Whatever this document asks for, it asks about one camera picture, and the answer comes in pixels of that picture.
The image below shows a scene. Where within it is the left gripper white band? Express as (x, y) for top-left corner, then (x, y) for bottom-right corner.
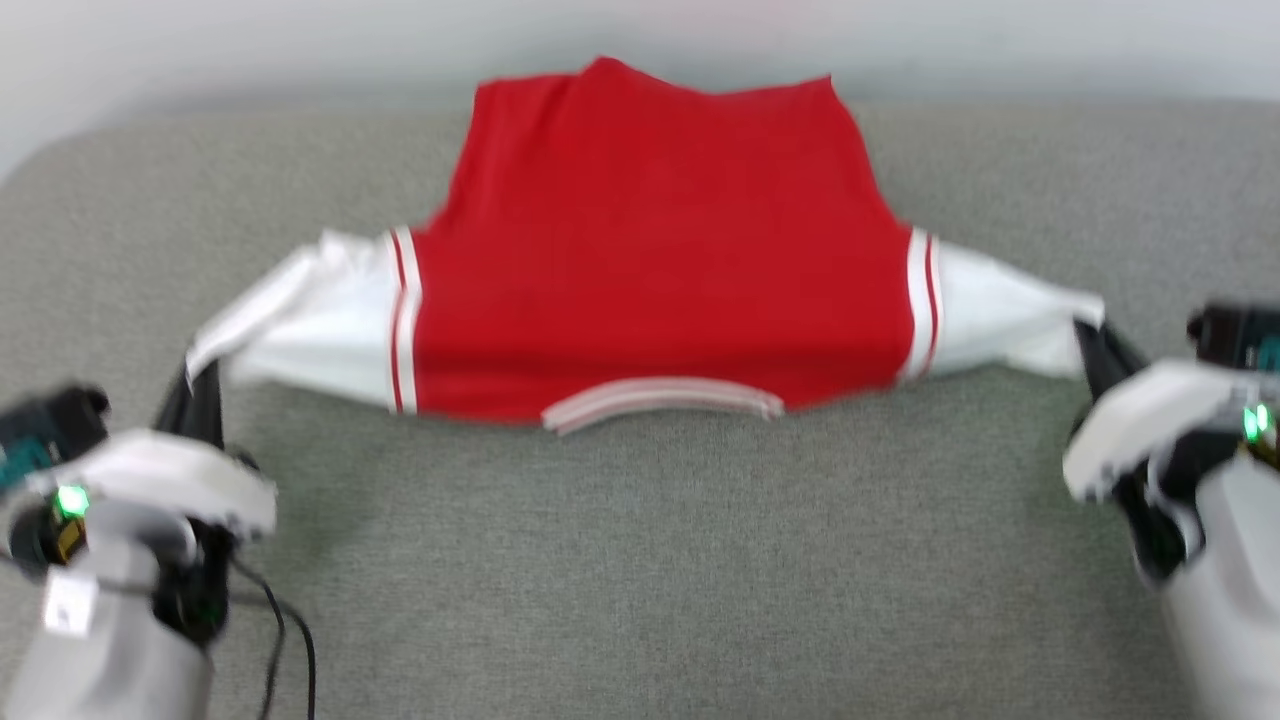
(8, 355), (278, 646)

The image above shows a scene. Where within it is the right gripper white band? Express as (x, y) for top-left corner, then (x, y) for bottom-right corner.
(1062, 318), (1280, 586)

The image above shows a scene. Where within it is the red and white jersey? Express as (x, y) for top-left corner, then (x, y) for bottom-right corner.
(185, 55), (1106, 438)

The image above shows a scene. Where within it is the grey fabric sofa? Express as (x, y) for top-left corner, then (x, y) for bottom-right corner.
(0, 95), (1280, 720)

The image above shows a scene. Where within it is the black cable with teal plug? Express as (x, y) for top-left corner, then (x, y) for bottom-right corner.
(0, 440), (53, 493)

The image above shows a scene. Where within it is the thin black cable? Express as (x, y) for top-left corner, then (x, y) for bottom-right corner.
(228, 555), (319, 720)

